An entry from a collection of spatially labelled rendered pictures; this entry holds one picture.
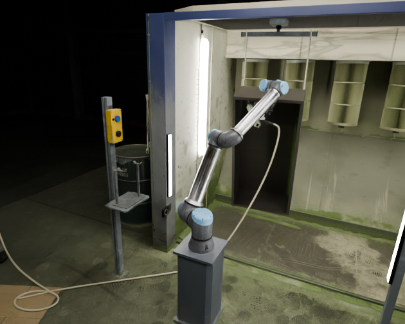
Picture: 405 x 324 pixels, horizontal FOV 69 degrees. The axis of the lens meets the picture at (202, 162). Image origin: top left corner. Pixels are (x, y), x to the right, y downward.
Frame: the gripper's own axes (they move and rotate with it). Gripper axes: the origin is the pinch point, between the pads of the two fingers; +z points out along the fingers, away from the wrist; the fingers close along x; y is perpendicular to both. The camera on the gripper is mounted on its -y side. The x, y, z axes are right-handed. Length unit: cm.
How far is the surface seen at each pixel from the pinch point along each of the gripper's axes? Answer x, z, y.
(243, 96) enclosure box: 18.6, -7.2, -11.8
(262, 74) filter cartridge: 133, 7, 50
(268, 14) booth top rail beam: 10, -74, -30
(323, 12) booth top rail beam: -8, -91, -4
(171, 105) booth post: 32, 29, -66
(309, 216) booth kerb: 5, 109, 141
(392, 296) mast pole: -137, 22, 76
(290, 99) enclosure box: 3.3, -25.0, 20.1
